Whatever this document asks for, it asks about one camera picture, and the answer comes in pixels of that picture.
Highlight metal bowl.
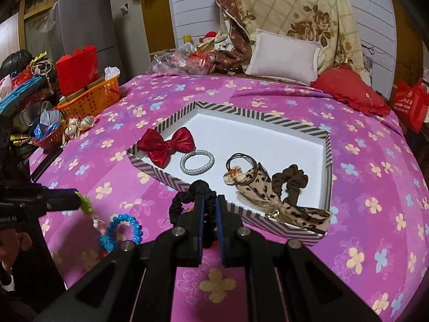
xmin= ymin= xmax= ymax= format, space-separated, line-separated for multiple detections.
xmin=12 ymin=105 xmax=47 ymax=132

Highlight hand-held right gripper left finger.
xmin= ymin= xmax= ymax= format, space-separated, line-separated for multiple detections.
xmin=34 ymin=193 xmax=206 ymax=322

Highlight orange plastic basket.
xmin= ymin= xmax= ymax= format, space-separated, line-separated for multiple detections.
xmin=55 ymin=74 xmax=121 ymax=119

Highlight shell ornaments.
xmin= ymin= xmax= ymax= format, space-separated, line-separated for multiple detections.
xmin=65 ymin=116 xmax=96 ymax=139

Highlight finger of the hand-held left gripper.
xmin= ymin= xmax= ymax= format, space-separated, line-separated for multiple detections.
xmin=43 ymin=188 xmax=83 ymax=213

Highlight leopard print bow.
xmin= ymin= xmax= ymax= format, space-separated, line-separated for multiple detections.
xmin=235 ymin=163 xmax=331 ymax=233

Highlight cream floral quilt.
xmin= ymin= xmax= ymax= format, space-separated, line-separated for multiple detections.
xmin=224 ymin=0 xmax=364 ymax=78

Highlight white pillow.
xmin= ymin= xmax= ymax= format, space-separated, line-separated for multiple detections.
xmin=245 ymin=28 xmax=321 ymax=86

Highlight striped hexagonal gift box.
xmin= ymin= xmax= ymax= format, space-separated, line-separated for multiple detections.
xmin=127 ymin=101 xmax=333 ymax=247

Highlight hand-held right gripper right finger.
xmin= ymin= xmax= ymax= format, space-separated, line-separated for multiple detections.
xmin=216 ymin=195 xmax=383 ymax=322

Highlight red shopping bag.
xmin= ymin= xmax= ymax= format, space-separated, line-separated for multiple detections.
xmin=390 ymin=79 xmax=429 ymax=134

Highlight red satin bow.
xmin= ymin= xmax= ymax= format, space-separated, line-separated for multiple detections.
xmin=137 ymin=127 xmax=195 ymax=168

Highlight person's left hand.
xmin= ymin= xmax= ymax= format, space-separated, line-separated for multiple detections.
xmin=0 ymin=231 xmax=33 ymax=273

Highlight brown hair ties shell charm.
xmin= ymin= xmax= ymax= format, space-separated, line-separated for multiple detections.
xmin=223 ymin=152 xmax=260 ymax=186

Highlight brown scrunchie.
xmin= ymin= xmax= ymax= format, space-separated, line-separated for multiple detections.
xmin=271 ymin=164 xmax=309 ymax=207

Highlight small red basket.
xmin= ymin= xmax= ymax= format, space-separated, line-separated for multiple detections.
xmin=32 ymin=121 xmax=68 ymax=150

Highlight red ruffled pillow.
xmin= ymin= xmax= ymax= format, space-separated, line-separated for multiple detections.
xmin=310 ymin=66 xmax=392 ymax=117

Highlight red gift bag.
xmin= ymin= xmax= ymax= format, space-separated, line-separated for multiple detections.
xmin=55 ymin=45 xmax=98 ymax=96

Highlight brown patterned quilt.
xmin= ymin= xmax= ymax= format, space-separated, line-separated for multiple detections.
xmin=199 ymin=0 xmax=256 ymax=74

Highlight silver braided hair tie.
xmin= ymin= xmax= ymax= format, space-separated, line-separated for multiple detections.
xmin=180 ymin=149 xmax=215 ymax=175

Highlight clear plastic packaging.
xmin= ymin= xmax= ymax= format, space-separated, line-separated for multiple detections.
xmin=149 ymin=40 xmax=215 ymax=76

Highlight black scrunchie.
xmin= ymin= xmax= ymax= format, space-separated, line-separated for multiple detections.
xmin=169 ymin=180 xmax=220 ymax=229

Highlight green hair accessory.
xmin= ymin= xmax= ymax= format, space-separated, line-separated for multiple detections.
xmin=75 ymin=193 xmax=108 ymax=232

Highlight blue plastic tray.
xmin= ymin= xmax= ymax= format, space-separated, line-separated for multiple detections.
xmin=0 ymin=74 xmax=47 ymax=115

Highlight blue beaded bracelet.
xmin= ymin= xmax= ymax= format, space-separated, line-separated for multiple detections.
xmin=98 ymin=213 xmax=143 ymax=252

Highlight grey refrigerator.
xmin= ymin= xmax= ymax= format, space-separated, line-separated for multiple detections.
xmin=47 ymin=0 xmax=151 ymax=78

